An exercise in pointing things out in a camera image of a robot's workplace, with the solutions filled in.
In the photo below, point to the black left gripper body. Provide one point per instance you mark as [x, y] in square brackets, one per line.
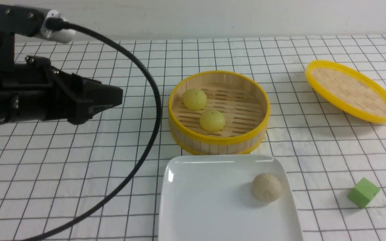
[38, 91]

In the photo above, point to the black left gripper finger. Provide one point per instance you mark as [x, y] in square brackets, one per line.
[102, 96]

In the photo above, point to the yellow steamed bun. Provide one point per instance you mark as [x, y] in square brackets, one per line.
[195, 99]
[212, 120]

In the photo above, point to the beige steamed bun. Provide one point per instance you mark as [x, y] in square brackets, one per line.
[266, 188]

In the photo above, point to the white square plate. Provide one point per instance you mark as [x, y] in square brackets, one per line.
[209, 198]

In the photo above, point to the white grid-pattern tablecloth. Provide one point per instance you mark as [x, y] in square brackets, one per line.
[51, 172]

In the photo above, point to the bamboo steamer basket yellow rim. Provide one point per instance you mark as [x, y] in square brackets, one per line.
[234, 120]

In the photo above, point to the bamboo steamer lid yellow rim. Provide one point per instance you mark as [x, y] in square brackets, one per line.
[348, 90]

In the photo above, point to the green cube block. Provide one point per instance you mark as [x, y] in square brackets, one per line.
[363, 193]

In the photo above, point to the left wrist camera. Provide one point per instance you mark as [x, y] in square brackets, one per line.
[29, 22]

